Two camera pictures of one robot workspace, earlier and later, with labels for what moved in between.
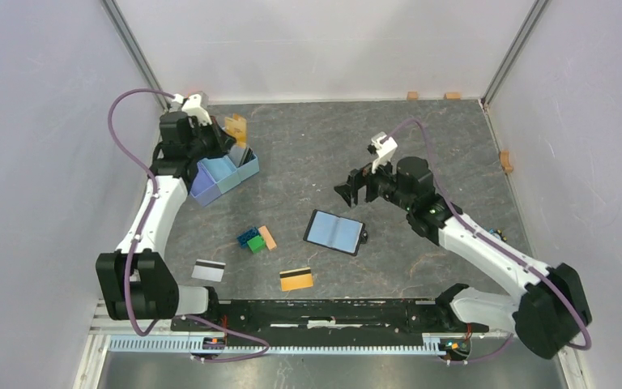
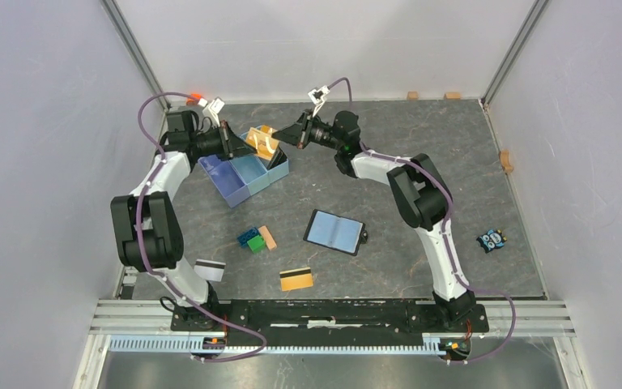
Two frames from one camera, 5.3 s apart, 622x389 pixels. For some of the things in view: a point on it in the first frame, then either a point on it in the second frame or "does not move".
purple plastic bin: x=204 y=188 → x=228 y=177
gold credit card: x=296 y=279 does not move
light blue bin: x=223 y=171 → x=252 y=171
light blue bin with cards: x=246 y=169 → x=269 y=151
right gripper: x=362 y=177 → x=298 y=134
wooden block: x=267 y=237 does not move
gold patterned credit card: x=236 y=126 → x=262 y=140
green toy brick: x=257 y=244 does not move
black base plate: x=329 y=318 does not move
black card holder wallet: x=336 y=232 does not move
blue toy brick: x=248 y=236 does not move
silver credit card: x=208 y=270 does not move
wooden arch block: x=504 y=160 does not move
